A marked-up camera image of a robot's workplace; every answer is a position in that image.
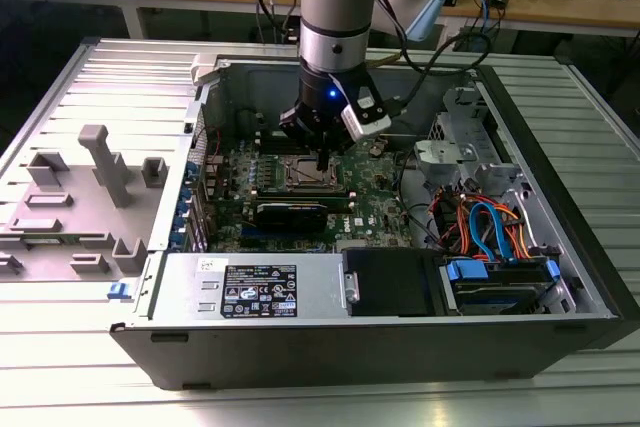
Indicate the silver topped CPU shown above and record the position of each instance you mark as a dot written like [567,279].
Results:
[306,174]

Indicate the grey plastic parts rack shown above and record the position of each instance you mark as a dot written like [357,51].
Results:
[85,207]

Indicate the black RAM slot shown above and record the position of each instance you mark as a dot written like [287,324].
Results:
[270,145]
[269,140]
[272,150]
[300,199]
[300,193]
[269,135]
[300,188]

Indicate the black rating label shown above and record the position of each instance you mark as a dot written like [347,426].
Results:
[260,292]

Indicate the hard disk in blue carrier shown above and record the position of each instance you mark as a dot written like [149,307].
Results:
[495,297]

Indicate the black and grey PC case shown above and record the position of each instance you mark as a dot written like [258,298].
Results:
[300,357]

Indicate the silver coin battery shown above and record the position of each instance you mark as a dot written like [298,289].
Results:
[377,150]

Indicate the silver power supply unit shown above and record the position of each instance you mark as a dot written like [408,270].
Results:
[190,277]

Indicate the black plastic drive cover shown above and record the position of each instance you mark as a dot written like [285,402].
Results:
[390,282]

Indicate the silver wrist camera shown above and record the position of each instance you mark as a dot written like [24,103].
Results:
[367,122]

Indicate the black graphics card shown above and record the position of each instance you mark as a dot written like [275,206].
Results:
[290,217]

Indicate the silver metal drive cage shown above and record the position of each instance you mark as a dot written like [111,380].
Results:
[450,154]

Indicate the green motherboard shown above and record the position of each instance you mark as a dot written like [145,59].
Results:
[370,197]

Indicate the green RAM stick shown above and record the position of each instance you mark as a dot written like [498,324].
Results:
[45,240]

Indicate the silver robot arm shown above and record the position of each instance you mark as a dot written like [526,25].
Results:
[335,12]

